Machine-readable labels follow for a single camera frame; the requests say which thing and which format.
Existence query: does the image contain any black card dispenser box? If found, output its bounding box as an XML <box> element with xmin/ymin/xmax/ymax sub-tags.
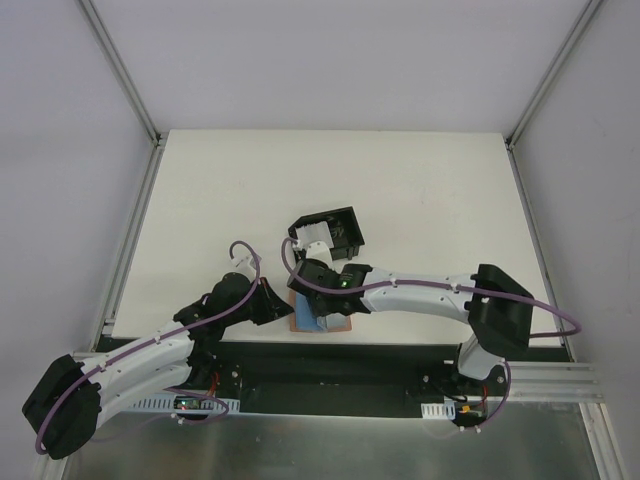
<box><xmin>287</xmin><ymin>206</ymin><xmax>365</xmax><ymax>260</ymax></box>

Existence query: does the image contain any purple cable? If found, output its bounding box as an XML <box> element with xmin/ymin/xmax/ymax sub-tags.
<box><xmin>33</xmin><ymin>241</ymin><xmax>264</xmax><ymax>454</ymax></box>
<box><xmin>280</xmin><ymin>236</ymin><xmax>584</xmax><ymax>431</ymax></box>

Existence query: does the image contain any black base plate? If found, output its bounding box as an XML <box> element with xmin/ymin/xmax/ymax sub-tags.
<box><xmin>153</xmin><ymin>342</ymin><xmax>519</xmax><ymax>416</ymax></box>

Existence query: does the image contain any white cable duct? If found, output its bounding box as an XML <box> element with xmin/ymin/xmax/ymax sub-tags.
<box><xmin>125</xmin><ymin>391</ymin><xmax>241</xmax><ymax>415</ymax></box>
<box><xmin>421</xmin><ymin>402</ymin><xmax>456</xmax><ymax>421</ymax></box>

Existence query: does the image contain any left white cable duct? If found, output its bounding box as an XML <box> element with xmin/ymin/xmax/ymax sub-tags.
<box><xmin>125</xmin><ymin>391</ymin><xmax>241</xmax><ymax>415</ymax></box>

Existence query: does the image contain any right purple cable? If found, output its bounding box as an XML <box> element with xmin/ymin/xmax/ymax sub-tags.
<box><xmin>280</xmin><ymin>236</ymin><xmax>584</xmax><ymax>431</ymax></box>

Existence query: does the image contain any aluminium frame post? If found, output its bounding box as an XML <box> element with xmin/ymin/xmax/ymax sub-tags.
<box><xmin>77</xmin><ymin>0</ymin><xmax>169</xmax><ymax>146</ymax></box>
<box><xmin>505</xmin><ymin>0</ymin><xmax>607</xmax><ymax>151</ymax></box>

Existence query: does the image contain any brown leather card holder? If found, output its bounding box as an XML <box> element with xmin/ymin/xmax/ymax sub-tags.
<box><xmin>289</xmin><ymin>291</ymin><xmax>352</xmax><ymax>334</ymax></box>

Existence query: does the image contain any right aluminium frame post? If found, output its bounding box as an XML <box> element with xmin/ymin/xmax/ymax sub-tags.
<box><xmin>505</xmin><ymin>0</ymin><xmax>607</xmax><ymax>151</ymax></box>

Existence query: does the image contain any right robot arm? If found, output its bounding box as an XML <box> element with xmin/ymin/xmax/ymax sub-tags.
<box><xmin>287</xmin><ymin>259</ymin><xmax>533</xmax><ymax>395</ymax></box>

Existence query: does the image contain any left aluminium frame post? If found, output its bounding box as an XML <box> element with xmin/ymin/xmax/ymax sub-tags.
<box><xmin>77</xmin><ymin>0</ymin><xmax>169</xmax><ymax>146</ymax></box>

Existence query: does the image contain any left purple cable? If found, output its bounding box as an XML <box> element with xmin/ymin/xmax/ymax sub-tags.
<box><xmin>33</xmin><ymin>241</ymin><xmax>264</xmax><ymax>454</ymax></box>

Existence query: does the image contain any aluminium rail right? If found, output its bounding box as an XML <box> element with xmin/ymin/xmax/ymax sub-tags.
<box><xmin>509</xmin><ymin>362</ymin><xmax>604</xmax><ymax>404</ymax></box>

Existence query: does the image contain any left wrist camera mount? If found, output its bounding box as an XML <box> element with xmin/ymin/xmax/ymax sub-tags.
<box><xmin>230</xmin><ymin>254</ymin><xmax>256</xmax><ymax>280</ymax></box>

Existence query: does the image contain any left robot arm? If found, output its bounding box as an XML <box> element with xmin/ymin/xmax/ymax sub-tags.
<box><xmin>22</xmin><ymin>273</ymin><xmax>293</xmax><ymax>460</ymax></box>

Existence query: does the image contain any right white cable duct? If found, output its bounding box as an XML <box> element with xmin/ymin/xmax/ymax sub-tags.
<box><xmin>421</xmin><ymin>402</ymin><xmax>456</xmax><ymax>421</ymax></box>

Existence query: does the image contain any white cards stack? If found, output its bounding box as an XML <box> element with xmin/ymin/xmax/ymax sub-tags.
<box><xmin>295</xmin><ymin>221</ymin><xmax>334</xmax><ymax>249</ymax></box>

